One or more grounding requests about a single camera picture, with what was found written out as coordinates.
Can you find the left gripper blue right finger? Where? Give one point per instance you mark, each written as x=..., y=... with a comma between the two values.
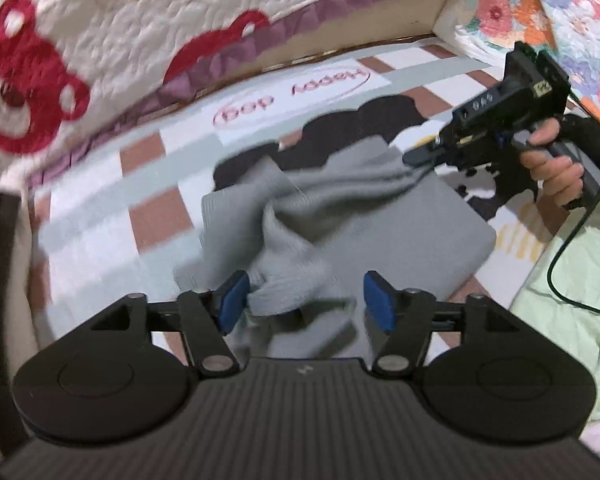
x=405, y=317

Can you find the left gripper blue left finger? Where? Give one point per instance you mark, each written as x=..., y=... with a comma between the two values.
x=206, y=318

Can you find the grey waffle knit shirt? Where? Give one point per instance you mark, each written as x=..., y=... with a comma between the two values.
x=306, y=239

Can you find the person's right hand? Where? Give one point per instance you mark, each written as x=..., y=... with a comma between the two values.
x=561, y=177

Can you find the black patterned cloth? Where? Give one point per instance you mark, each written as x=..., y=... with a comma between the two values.
x=395, y=119

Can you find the checkered bed sheet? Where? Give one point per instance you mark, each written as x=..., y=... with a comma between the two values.
x=127, y=217

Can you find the floral fabric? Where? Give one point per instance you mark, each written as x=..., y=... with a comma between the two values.
x=570, y=29

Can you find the cream folded bottom garment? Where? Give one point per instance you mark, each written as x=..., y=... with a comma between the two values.
x=19, y=327

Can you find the red bear quilted blanket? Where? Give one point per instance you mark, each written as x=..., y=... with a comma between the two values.
x=70, y=69

